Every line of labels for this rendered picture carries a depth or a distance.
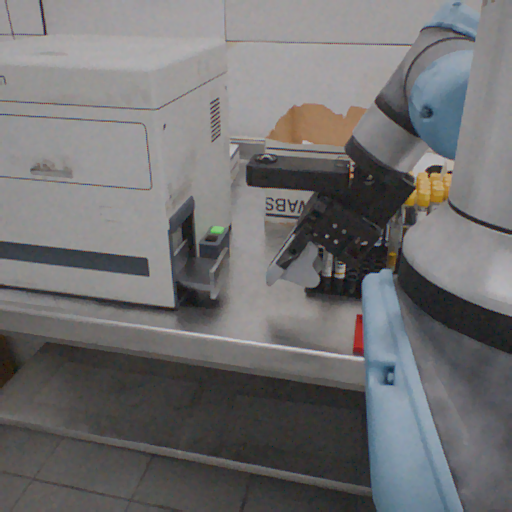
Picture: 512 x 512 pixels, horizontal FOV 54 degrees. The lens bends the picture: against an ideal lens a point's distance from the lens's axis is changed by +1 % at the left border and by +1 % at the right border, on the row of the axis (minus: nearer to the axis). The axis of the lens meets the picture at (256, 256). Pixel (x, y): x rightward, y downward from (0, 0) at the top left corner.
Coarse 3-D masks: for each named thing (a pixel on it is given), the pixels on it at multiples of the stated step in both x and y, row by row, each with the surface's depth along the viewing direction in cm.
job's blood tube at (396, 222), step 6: (396, 216) 66; (396, 222) 66; (396, 228) 66; (390, 234) 67; (396, 234) 66; (390, 240) 67; (396, 240) 67; (390, 246) 67; (396, 246) 67; (390, 252) 68; (396, 252) 68; (390, 258) 68; (396, 258) 68; (390, 264) 69
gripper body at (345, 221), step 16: (352, 144) 52; (352, 160) 52; (368, 160) 51; (368, 176) 55; (384, 176) 52; (400, 176) 52; (320, 192) 56; (352, 192) 55; (368, 192) 55; (384, 192) 54; (400, 192) 54; (304, 208) 61; (320, 208) 55; (336, 208) 54; (352, 208) 56; (368, 208) 55; (384, 208) 55; (320, 224) 55; (336, 224) 56; (352, 224) 55; (368, 224) 55; (384, 224) 56; (320, 240) 58; (336, 240) 57; (352, 240) 56; (368, 240) 55; (336, 256) 58
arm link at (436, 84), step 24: (432, 48) 43; (456, 48) 39; (408, 72) 45; (432, 72) 37; (456, 72) 35; (408, 96) 43; (432, 96) 36; (456, 96) 35; (432, 120) 36; (456, 120) 36; (432, 144) 38; (456, 144) 37
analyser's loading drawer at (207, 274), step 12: (180, 252) 66; (228, 252) 68; (180, 264) 66; (192, 264) 68; (204, 264) 68; (216, 264) 64; (228, 264) 68; (180, 276) 65; (192, 276) 65; (204, 276) 65; (216, 276) 63; (192, 288) 64; (204, 288) 64; (216, 288) 64
